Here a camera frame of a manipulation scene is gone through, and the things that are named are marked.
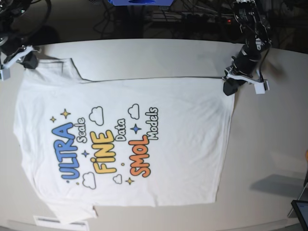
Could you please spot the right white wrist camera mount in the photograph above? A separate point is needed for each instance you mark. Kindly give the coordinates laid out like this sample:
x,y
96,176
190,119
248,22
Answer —
x,y
12,59

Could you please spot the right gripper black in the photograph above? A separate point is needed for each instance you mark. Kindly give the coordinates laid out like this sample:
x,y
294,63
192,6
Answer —
x,y
28,61

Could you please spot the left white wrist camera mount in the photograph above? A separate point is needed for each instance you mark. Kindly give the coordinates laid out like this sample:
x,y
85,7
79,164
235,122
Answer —
x,y
241,69

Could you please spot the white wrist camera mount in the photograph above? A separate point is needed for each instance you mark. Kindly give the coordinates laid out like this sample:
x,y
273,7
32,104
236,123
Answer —
x,y
241,69
12,59

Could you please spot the power strip with red light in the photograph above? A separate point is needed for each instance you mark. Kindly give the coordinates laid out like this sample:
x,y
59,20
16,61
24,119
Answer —
x,y
160,16

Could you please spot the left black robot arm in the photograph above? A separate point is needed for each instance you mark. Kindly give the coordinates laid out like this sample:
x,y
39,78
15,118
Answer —
x,y
246,13

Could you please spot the white printed T-shirt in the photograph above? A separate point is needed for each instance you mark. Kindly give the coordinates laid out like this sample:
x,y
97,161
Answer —
x,y
139,142

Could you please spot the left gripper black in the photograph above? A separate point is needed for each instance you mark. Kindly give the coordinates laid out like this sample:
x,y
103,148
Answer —
x,y
231,85

